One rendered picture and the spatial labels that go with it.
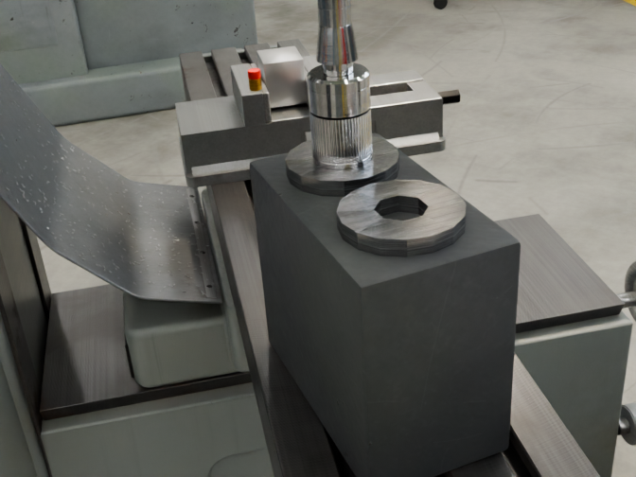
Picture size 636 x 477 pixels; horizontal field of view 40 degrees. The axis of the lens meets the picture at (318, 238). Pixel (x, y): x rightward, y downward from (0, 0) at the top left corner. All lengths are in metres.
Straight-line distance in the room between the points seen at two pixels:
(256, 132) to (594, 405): 0.62
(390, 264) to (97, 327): 0.74
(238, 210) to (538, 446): 0.50
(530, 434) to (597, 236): 2.19
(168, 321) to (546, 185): 2.27
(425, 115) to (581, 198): 1.98
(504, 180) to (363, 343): 2.66
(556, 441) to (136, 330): 0.54
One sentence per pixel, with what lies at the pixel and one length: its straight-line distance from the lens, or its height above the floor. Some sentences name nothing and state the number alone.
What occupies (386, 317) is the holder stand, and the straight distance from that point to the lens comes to 0.57.
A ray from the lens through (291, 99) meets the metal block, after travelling 1.14.
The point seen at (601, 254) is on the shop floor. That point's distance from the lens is 2.79.
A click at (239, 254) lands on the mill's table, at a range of 0.96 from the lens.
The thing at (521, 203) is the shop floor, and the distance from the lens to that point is 3.06.
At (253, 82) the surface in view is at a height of 1.05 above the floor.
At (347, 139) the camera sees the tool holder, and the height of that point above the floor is 1.15.
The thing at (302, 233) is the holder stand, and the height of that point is 1.10.
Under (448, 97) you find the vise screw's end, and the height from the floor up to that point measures 0.98.
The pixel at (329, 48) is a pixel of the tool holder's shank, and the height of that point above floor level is 1.22.
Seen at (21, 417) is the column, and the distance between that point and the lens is 1.10.
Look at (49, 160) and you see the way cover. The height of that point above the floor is 0.97.
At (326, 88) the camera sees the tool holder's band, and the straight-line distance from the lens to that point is 0.64.
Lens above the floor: 1.41
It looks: 30 degrees down
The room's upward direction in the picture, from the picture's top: 4 degrees counter-clockwise
